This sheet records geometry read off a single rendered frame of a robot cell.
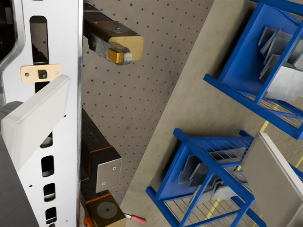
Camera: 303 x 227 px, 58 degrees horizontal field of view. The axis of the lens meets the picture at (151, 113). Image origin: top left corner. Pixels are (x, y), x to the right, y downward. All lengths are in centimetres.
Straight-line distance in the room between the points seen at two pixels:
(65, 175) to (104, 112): 40
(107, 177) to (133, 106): 43
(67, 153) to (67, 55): 28
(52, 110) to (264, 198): 13
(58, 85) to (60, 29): 45
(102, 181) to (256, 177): 72
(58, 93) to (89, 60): 85
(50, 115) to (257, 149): 13
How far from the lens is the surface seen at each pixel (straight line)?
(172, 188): 293
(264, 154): 18
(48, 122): 16
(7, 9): 72
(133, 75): 112
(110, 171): 86
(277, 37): 254
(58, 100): 17
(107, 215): 103
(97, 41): 64
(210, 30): 235
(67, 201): 92
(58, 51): 63
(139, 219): 109
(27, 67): 63
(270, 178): 17
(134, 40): 64
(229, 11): 243
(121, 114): 119
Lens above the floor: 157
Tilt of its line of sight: 42 degrees down
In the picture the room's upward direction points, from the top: 134 degrees clockwise
